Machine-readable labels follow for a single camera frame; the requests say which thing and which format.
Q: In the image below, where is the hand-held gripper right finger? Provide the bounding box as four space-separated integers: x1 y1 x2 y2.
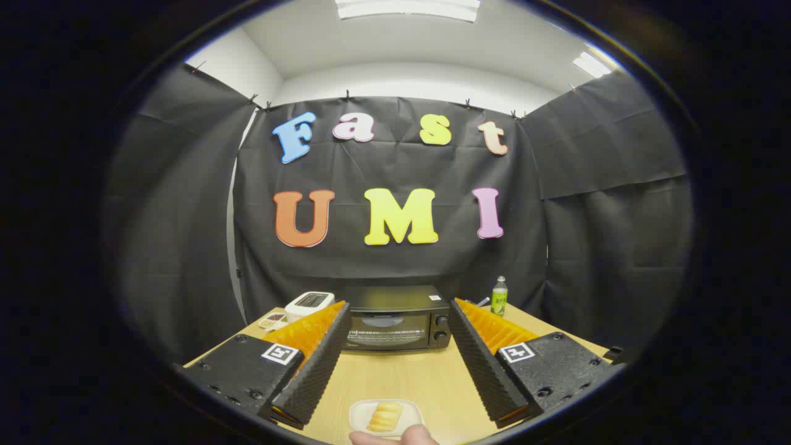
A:
448 298 625 430

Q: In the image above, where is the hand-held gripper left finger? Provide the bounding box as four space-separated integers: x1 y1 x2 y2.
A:
184 301 353 431

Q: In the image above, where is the ridged yellow bread roll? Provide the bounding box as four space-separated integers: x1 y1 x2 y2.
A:
367 402 404 433

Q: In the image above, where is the black toaster oven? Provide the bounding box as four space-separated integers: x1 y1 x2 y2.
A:
337 286 453 353

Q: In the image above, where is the white pop-up toaster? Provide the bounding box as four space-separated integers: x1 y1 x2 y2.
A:
285 291 336 324

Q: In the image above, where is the white rectangular plate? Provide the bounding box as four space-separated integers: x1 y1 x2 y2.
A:
349 399 425 438

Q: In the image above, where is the green drink bottle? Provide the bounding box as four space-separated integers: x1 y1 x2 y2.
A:
491 276 509 317

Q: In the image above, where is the small ceiling light panel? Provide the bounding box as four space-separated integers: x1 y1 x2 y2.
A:
572 51 612 78

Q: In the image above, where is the long ceiling light panel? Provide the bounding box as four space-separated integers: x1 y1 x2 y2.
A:
335 0 481 23

